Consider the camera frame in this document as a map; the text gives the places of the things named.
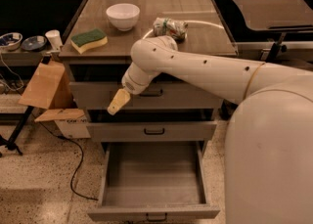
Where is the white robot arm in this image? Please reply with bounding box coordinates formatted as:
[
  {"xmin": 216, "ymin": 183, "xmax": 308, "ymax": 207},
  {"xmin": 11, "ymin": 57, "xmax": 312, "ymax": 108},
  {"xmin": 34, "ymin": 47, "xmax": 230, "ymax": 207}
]
[{"xmin": 108, "ymin": 36, "xmax": 313, "ymax": 224}]

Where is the open cardboard box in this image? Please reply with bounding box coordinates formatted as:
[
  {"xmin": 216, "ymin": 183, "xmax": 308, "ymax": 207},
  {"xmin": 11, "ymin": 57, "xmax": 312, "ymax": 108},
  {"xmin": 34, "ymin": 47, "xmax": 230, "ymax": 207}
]
[{"xmin": 19, "ymin": 61, "xmax": 90, "ymax": 139}]

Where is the black office chair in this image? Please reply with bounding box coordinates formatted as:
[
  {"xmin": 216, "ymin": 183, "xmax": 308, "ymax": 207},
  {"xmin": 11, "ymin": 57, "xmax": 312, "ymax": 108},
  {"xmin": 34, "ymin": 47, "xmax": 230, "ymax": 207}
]
[{"xmin": 214, "ymin": 0, "xmax": 312, "ymax": 124}]

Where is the white paper cup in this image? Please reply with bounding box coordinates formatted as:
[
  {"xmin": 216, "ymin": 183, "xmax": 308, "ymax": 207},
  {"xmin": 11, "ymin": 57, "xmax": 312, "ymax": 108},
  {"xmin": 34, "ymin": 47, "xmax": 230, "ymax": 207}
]
[{"xmin": 45, "ymin": 29, "xmax": 63, "ymax": 51}]

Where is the grey drawer cabinet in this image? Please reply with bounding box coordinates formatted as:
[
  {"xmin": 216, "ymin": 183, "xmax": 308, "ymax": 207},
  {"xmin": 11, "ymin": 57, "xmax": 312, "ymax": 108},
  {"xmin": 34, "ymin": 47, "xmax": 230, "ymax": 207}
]
[{"xmin": 61, "ymin": 0, "xmax": 238, "ymax": 151}]

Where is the white ceramic bowl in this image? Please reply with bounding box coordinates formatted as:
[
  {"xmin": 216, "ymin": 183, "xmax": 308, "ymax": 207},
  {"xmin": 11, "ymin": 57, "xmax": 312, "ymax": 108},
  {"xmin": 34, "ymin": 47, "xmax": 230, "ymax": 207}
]
[{"xmin": 106, "ymin": 3, "xmax": 140, "ymax": 31}]

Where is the grey top drawer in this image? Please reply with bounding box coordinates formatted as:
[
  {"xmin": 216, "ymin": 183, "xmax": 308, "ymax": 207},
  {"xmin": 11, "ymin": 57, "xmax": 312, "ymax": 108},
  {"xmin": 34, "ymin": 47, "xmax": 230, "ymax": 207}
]
[{"xmin": 68, "ymin": 63, "xmax": 230, "ymax": 111}]

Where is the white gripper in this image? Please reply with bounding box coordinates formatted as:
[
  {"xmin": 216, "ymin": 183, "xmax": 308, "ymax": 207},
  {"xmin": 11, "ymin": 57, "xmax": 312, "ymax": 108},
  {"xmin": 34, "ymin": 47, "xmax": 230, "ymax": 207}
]
[{"xmin": 107, "ymin": 62, "xmax": 160, "ymax": 115}]

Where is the black floor cable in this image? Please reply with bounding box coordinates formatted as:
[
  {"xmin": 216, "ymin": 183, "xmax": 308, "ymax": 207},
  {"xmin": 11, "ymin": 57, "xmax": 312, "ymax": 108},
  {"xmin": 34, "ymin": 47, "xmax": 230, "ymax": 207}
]
[{"xmin": 30, "ymin": 113, "xmax": 99, "ymax": 202}]

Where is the blue patterned bowl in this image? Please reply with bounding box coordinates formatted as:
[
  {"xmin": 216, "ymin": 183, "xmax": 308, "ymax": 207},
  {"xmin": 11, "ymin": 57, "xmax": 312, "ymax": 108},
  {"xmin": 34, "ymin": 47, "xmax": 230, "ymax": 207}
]
[{"xmin": 0, "ymin": 32, "xmax": 22, "ymax": 51}]

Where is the blue plate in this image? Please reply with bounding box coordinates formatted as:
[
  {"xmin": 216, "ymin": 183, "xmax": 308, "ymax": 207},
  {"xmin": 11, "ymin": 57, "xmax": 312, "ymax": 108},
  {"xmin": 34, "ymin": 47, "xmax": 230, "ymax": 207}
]
[{"xmin": 22, "ymin": 35, "xmax": 47, "ymax": 52}]

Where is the crumpled snack bag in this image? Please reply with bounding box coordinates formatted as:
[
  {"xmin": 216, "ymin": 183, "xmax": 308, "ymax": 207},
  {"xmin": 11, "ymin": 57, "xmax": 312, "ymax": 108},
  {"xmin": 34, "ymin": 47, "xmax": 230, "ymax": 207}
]
[{"xmin": 153, "ymin": 18, "xmax": 188, "ymax": 42}]

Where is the black tripod stand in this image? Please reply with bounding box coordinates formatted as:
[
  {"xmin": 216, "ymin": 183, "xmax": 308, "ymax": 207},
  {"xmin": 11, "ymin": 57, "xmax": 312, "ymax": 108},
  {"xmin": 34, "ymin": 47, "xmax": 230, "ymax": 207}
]
[{"xmin": 0, "ymin": 106, "xmax": 33, "ymax": 156}]

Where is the grey middle drawer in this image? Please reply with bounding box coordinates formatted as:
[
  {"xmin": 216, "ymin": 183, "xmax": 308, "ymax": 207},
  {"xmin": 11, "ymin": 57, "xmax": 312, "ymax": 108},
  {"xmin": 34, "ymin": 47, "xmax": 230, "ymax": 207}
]
[{"xmin": 87, "ymin": 109, "xmax": 217, "ymax": 142}]

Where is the grey bottom drawer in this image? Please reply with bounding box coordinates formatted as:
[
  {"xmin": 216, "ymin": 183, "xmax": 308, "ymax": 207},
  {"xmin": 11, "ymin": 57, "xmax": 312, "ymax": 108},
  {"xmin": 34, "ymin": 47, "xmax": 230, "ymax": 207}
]
[{"xmin": 88, "ymin": 141, "xmax": 219, "ymax": 222}]

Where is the green yellow sponge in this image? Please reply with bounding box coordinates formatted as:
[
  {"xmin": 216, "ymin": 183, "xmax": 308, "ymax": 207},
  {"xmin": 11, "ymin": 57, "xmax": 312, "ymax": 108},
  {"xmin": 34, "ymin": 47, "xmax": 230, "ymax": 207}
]
[{"xmin": 70, "ymin": 28, "xmax": 108, "ymax": 54}]

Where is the grey drawer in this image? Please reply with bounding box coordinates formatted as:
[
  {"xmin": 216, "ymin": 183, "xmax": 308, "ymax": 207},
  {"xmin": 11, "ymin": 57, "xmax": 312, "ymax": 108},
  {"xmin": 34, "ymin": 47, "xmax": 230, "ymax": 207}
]
[
  {"xmin": 68, "ymin": 63, "xmax": 230, "ymax": 111},
  {"xmin": 88, "ymin": 141, "xmax": 219, "ymax": 222},
  {"xmin": 87, "ymin": 109, "xmax": 217, "ymax": 142}
]

